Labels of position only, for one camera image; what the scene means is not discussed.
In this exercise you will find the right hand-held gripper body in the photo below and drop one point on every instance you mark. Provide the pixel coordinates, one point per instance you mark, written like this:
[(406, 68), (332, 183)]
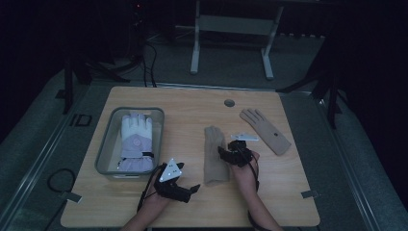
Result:
[(240, 150)]

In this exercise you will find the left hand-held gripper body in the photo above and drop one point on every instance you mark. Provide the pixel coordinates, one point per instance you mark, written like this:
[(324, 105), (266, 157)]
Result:
[(170, 184)]

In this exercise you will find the plain beige knit glove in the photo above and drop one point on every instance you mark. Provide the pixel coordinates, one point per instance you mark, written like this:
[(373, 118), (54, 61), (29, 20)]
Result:
[(214, 154)]

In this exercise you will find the beige knit glove with button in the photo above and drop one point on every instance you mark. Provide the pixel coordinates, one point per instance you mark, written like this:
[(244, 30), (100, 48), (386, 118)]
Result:
[(267, 131)]

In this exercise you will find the purple ski glove white back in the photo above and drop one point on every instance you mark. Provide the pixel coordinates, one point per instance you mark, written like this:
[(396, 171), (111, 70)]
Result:
[(136, 141)]

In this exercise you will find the grey plastic bin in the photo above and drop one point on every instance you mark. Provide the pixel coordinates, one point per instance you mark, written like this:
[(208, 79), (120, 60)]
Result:
[(110, 150)]

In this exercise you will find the person's left hand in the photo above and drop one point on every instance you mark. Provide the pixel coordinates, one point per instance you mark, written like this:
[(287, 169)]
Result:
[(154, 199)]

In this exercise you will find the person's right hand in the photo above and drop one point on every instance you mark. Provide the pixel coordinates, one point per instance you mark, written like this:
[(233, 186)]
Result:
[(245, 174)]

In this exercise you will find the round grey table grommet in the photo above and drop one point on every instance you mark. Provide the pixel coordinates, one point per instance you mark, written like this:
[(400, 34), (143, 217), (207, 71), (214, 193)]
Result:
[(229, 103)]

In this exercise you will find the grey tape piece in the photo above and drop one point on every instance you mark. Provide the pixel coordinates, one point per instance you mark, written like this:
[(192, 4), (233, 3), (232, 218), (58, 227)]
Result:
[(310, 194), (72, 197)]

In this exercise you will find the black tripod stand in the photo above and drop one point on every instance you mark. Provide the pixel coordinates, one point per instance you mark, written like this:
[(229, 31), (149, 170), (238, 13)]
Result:
[(333, 96), (68, 86)]

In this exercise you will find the dark equipment rack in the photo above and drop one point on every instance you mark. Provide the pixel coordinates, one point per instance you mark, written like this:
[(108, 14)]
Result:
[(138, 29)]

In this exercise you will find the white metal desk frame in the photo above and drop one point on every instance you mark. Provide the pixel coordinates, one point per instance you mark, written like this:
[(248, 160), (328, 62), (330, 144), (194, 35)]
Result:
[(234, 25)]

